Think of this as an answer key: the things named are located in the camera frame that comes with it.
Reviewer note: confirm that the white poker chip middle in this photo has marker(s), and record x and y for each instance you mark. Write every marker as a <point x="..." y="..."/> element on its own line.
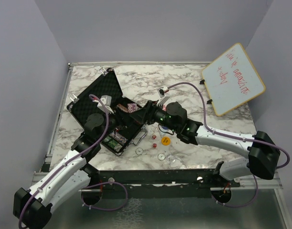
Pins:
<point x="161" y="156"/>

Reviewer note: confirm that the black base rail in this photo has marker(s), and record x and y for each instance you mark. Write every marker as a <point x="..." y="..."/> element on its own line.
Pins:
<point x="175" y="183"/>

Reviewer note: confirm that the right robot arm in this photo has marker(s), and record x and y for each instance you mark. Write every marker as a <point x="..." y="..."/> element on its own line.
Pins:
<point x="258" y="153"/>

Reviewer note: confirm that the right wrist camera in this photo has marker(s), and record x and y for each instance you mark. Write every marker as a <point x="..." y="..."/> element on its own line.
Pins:
<point x="163" y="93"/>

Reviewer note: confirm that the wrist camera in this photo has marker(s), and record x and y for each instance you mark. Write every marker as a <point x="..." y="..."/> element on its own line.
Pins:
<point x="105" y="104"/>
<point x="163" y="93"/>

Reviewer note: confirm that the brown poker chip stack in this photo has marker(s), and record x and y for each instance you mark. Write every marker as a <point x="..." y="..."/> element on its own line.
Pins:
<point x="123" y="108"/>

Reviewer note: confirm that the grey poker chip stack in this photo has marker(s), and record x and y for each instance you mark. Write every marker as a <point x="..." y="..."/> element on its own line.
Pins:
<point x="132" y="107"/>

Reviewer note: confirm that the white dry-erase board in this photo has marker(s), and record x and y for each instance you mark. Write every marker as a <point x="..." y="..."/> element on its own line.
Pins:
<point x="231" y="80"/>

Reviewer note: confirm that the clear triangular card cutter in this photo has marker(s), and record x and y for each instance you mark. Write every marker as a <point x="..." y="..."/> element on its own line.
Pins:
<point x="162" y="134"/>

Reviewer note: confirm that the green grey chip row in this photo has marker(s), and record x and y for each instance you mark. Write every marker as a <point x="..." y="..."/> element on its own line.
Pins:
<point x="113" y="144"/>

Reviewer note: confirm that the black foam-lined poker case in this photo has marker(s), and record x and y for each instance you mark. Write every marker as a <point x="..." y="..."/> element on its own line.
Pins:
<point x="82" y="108"/>

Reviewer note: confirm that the clear dealer button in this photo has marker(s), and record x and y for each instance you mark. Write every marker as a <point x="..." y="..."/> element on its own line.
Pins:
<point x="171" y="159"/>

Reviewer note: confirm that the white poker chip left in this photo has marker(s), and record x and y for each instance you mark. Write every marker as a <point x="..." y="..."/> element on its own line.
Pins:
<point x="139" y="151"/>

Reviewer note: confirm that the orange big blind button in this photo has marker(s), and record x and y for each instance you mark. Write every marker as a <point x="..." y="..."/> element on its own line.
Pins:
<point x="165" y="141"/>

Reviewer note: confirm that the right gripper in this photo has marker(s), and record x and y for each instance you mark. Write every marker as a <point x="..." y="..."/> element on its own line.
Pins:
<point x="147" y="111"/>

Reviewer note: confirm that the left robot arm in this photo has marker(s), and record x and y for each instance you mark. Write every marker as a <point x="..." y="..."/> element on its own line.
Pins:
<point x="34" y="207"/>

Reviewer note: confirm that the white poker chip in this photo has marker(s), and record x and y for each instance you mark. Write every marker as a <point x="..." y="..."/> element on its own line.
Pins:
<point x="139" y="151"/>
<point x="161" y="156"/>

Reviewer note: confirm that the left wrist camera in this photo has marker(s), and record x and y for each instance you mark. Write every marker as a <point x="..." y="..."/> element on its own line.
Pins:
<point x="105" y="104"/>

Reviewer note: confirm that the blue tan chip row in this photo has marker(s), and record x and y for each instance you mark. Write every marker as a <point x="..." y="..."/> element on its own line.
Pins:
<point x="118" y="138"/>

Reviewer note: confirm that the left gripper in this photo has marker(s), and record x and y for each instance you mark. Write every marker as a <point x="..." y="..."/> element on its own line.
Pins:
<point x="123" y="119"/>

